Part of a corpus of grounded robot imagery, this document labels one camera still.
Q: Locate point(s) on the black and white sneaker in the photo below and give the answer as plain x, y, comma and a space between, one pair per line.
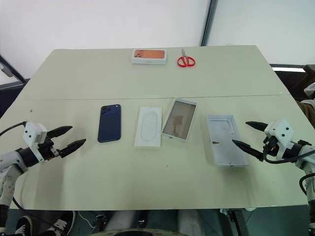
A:
24, 225
61, 221

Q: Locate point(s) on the white box with orange phone print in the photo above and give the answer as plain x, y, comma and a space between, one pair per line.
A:
150, 55

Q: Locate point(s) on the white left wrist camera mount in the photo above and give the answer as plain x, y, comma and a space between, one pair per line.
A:
33, 132

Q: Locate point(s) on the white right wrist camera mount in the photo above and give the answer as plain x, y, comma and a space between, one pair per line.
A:
280, 130

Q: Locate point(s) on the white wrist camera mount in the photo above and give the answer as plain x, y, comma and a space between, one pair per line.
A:
33, 132
280, 130

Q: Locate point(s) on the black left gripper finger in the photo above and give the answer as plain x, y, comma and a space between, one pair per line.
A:
71, 147
59, 131

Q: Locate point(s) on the grey metal rail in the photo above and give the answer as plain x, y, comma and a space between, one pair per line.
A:
9, 68

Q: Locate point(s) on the dark low cabinet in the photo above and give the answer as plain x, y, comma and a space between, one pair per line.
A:
12, 93

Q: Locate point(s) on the white cardboard insert tray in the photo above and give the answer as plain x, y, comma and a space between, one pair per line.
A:
147, 127

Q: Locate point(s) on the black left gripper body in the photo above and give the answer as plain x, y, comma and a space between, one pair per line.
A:
49, 147

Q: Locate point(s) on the dark window frame post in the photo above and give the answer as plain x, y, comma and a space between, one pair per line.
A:
208, 24

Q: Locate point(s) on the white box lid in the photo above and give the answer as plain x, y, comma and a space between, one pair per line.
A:
224, 137

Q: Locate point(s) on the small black bracket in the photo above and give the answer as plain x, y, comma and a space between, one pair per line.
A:
101, 221

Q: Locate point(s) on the brown cloth bundle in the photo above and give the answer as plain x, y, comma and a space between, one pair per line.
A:
307, 110

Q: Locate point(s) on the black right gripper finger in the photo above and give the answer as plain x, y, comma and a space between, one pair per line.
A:
258, 126
248, 148

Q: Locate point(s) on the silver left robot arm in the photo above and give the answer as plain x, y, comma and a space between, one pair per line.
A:
9, 159

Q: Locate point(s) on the black table leg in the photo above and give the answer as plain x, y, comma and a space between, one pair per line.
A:
238, 223

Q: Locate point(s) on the white crumpled bag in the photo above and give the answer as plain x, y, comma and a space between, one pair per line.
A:
310, 89

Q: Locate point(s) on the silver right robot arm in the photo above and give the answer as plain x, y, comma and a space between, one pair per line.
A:
307, 155

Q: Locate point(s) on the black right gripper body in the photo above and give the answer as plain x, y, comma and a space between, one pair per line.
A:
272, 147

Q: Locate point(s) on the dark blue smartphone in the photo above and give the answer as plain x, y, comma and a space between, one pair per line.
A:
177, 118
109, 125

